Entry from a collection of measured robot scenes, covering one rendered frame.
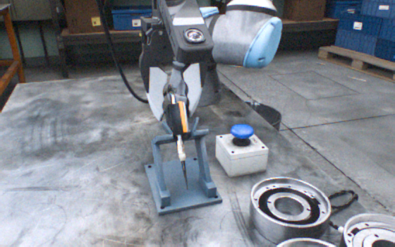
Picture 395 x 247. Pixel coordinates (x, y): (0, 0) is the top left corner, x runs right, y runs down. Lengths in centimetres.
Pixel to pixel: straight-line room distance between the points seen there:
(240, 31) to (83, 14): 310
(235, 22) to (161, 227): 47
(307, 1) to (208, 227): 419
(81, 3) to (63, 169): 318
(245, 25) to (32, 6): 347
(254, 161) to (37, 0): 367
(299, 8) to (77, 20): 262
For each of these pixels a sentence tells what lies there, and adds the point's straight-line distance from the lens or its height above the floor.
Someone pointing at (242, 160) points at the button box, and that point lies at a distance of 57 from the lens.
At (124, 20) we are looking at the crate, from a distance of 383.
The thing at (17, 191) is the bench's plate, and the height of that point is 80.
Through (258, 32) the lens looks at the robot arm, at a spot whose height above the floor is 100.
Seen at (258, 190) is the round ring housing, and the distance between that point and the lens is 50.
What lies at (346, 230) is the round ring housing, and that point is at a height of 84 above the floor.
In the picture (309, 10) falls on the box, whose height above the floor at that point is 58.
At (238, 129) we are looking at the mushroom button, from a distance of 57.
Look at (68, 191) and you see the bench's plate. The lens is 58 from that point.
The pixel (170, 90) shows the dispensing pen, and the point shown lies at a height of 95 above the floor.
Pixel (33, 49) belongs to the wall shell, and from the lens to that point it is 441.
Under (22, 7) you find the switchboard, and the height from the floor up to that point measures 70.
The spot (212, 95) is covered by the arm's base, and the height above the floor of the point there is 82.
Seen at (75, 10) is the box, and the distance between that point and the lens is 375.
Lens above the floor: 113
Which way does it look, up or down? 26 degrees down
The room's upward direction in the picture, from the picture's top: straight up
